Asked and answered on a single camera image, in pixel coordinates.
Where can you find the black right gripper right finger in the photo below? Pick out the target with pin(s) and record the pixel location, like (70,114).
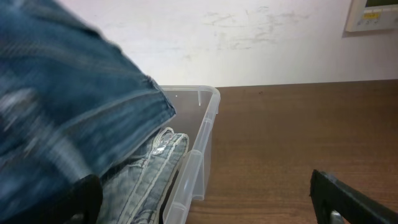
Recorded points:
(336,202)

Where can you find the beige wall control panel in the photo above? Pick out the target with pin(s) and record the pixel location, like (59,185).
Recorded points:
(367,15)

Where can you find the clear plastic storage container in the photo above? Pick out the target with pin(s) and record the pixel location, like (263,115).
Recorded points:
(196,107)

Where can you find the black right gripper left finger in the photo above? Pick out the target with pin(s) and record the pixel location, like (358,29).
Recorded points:
(84,198)

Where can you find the light blue jeans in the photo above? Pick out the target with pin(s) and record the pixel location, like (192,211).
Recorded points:
(134,191)

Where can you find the dark blue jeans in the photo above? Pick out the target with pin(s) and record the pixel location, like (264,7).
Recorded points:
(72,104)

